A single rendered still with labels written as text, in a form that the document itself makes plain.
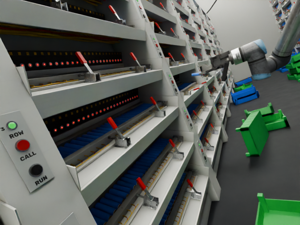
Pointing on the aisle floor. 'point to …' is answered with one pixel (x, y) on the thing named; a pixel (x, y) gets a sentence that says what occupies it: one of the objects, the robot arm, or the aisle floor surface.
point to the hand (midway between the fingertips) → (201, 74)
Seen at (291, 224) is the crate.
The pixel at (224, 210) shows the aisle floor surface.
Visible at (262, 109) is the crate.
